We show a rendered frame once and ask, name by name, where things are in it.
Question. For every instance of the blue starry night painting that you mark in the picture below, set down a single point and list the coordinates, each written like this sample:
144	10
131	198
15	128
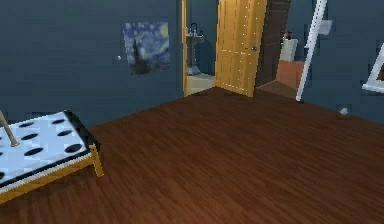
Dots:
147	47

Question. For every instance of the yellow wooden room door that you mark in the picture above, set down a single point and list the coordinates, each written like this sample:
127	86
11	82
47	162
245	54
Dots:
238	46

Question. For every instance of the orange-brown cabinet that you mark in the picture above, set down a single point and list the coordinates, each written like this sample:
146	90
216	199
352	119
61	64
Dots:
289	74

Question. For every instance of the white bin with dark lid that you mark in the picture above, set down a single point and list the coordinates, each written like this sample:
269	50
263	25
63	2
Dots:
288	48

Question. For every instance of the bed with black-dotted white cover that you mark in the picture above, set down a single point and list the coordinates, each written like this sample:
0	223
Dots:
43	143

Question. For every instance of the white framed window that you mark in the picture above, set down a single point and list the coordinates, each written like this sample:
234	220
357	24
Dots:
376	73

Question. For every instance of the grey pedestal sink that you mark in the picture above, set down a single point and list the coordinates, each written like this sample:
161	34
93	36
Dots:
194	41

